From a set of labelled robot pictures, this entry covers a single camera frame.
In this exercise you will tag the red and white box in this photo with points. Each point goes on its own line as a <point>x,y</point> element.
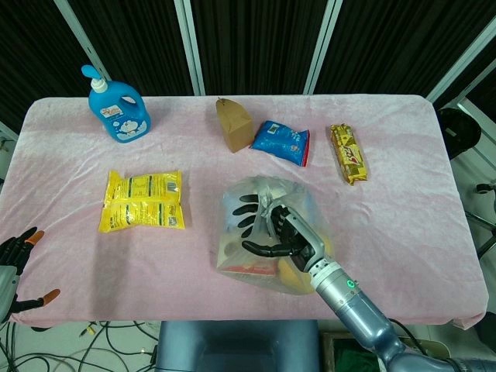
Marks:
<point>248,269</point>

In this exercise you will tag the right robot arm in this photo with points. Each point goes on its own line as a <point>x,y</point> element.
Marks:
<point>356,310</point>

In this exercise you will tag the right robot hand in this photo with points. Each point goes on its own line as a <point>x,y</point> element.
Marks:
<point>294,236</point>

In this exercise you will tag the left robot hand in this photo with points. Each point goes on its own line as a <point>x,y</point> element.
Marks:
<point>9,283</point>

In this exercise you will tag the clear plastic bag with items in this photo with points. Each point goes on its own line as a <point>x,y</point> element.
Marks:
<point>248,186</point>

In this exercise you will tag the blue cartoon detergent bottle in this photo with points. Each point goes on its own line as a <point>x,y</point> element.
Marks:
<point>116,116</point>

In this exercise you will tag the green box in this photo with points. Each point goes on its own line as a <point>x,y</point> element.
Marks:
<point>348,356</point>

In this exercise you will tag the pink velvet tablecloth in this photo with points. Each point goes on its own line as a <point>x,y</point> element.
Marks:
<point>155,271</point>

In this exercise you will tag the white partition post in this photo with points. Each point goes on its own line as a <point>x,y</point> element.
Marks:
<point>75,42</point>
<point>461,62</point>
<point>191,46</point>
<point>321,46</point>

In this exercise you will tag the blue robot torso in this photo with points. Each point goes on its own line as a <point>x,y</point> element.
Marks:
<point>232,345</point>

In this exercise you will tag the black stand legs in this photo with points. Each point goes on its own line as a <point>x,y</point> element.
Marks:
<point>484,189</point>

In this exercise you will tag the blue snack bag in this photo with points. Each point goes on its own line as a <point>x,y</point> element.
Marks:
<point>281,143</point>

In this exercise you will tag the yellow snack pack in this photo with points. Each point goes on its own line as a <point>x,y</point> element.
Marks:
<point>143,186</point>
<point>143,215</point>

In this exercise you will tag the black round stool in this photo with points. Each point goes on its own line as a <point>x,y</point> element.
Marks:
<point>461,128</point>

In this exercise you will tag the brown paper carton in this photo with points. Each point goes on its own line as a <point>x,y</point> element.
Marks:
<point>236,128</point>

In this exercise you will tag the yellow biscuit pack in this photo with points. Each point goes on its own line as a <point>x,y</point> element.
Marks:
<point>348,155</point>

